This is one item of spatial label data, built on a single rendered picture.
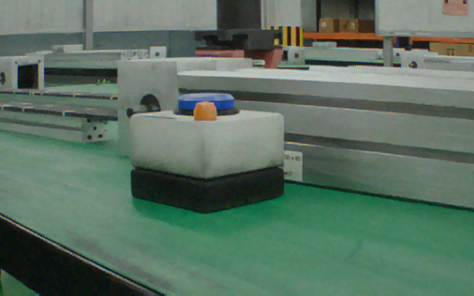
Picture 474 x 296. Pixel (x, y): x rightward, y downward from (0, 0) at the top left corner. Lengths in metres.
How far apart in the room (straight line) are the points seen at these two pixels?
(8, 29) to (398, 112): 11.96
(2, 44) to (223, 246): 11.99
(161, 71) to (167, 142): 0.19
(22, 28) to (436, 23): 9.36
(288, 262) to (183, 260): 0.05
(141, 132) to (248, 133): 0.08
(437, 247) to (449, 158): 0.12
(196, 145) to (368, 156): 0.13
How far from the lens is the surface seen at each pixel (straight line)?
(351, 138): 0.56
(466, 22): 3.92
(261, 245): 0.42
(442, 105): 0.51
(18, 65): 1.70
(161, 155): 0.52
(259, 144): 0.52
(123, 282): 0.37
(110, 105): 1.13
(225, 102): 0.52
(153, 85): 0.70
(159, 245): 0.42
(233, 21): 0.93
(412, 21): 4.13
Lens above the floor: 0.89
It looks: 8 degrees down
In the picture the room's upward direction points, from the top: straight up
